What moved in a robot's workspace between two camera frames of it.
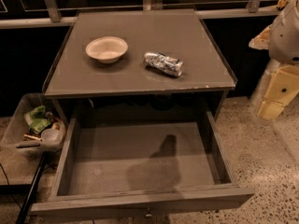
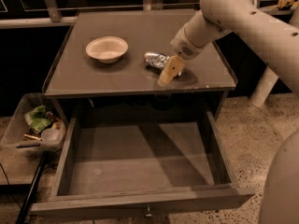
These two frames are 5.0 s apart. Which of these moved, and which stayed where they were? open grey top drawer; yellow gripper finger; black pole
Moved: yellow gripper finger
Stayed: black pole; open grey top drawer
